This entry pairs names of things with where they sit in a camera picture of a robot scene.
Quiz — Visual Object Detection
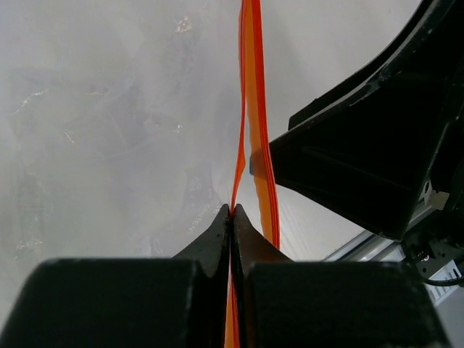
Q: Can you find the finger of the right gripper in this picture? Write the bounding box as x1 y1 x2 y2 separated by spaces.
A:
270 1 463 240

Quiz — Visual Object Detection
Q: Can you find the clear orange zip top bag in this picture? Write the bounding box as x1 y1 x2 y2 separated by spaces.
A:
1 1 280 347

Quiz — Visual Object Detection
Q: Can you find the aluminium mounting rail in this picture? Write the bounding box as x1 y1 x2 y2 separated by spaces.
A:
322 202 464 320

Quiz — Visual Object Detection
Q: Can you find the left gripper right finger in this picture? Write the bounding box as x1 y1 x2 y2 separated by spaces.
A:
230 205 451 347

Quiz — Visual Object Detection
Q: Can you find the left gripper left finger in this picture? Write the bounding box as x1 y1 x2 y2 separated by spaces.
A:
1 205 230 347

